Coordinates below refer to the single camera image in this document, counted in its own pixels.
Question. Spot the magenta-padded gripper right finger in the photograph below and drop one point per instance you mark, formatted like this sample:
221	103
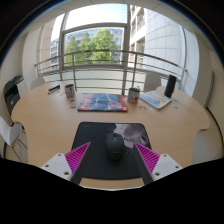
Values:
160	165

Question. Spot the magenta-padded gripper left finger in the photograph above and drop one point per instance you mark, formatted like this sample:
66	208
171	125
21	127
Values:
63	163

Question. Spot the black computer mouse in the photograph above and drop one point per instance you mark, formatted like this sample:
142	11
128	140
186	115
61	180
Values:
115	146

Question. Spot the black cat-print mouse pad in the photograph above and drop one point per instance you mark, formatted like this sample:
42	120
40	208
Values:
100	166

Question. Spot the white chair with wooden legs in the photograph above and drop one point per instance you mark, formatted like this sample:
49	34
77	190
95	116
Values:
9	133

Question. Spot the open white booklet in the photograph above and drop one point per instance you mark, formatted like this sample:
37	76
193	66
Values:
155	99

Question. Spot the red and blue magazine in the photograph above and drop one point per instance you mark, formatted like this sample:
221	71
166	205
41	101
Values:
101	102

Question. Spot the blue patterned mug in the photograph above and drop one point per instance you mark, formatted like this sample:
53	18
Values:
70	90

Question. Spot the dark blue stapler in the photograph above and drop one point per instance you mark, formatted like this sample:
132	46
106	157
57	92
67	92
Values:
54	89

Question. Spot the black cylindrical speaker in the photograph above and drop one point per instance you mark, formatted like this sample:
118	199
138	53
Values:
170	86

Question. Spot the metal balcony railing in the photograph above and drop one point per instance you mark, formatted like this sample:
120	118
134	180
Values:
100	51

